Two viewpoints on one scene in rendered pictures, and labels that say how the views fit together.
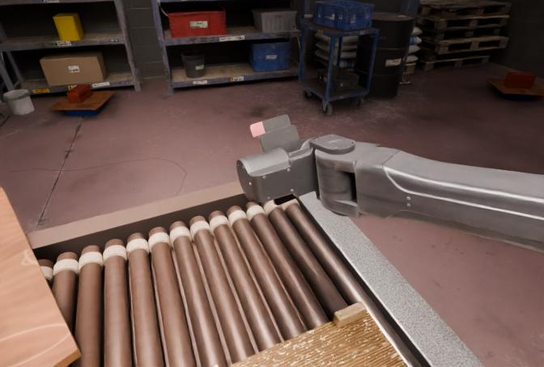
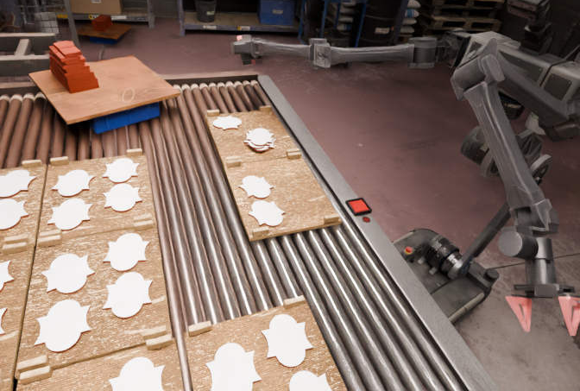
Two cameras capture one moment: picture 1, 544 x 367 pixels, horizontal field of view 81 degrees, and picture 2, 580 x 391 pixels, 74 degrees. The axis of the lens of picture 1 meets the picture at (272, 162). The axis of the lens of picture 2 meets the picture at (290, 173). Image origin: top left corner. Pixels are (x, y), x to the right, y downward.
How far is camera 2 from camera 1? 150 cm
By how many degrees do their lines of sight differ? 5
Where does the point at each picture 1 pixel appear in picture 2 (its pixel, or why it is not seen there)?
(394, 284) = (287, 109)
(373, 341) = (271, 116)
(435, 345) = (293, 121)
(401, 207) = (265, 51)
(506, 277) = (401, 179)
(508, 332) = (387, 202)
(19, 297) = (157, 81)
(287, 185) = (243, 49)
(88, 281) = not seen: hidden behind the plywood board
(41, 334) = (168, 89)
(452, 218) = (272, 51)
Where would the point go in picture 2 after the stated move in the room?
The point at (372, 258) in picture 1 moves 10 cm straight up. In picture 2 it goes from (283, 103) to (285, 85)
